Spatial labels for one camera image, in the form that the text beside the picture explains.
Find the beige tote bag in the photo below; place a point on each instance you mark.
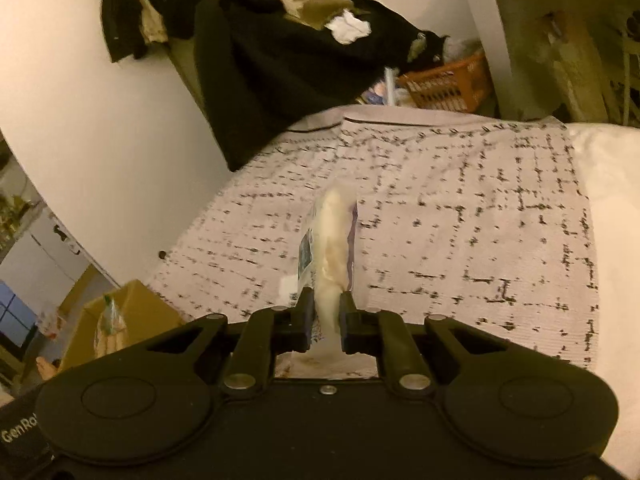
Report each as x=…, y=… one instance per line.
x=575, y=65

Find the black hanging bag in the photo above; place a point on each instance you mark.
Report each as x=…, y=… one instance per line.
x=175, y=0

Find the white cloth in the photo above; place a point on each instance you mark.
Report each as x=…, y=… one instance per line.
x=348, y=27

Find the orange plastic basket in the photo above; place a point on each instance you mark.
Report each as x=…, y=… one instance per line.
x=450, y=85

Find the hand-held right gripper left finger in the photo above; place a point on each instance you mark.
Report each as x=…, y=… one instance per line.
x=306, y=320

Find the white desk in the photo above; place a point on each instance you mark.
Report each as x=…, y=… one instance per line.
x=510, y=25

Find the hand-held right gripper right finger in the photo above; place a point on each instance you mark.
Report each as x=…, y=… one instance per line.
x=345, y=322

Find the white bread packet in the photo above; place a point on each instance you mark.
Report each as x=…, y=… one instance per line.
x=330, y=240

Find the person's foot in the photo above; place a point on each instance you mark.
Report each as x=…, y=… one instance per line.
x=46, y=367

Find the black hanging jacket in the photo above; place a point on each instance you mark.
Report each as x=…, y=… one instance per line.
x=117, y=10

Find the white kitchen cabinet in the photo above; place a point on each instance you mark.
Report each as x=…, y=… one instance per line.
x=50, y=255

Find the white plastic tube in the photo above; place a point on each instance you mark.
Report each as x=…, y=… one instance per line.
x=391, y=85

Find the blue cabinet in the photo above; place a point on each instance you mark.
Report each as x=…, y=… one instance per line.
x=17, y=312

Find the black coat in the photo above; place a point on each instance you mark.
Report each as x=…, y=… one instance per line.
x=270, y=75

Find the white bed sheet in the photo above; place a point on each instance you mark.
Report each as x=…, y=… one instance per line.
x=615, y=260

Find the brown cardboard box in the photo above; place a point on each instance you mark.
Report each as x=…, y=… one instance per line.
x=145, y=310

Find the beige hanging bag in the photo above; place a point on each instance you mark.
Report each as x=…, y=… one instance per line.
x=150, y=15

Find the printed blanket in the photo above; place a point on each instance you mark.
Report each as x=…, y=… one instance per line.
x=450, y=220

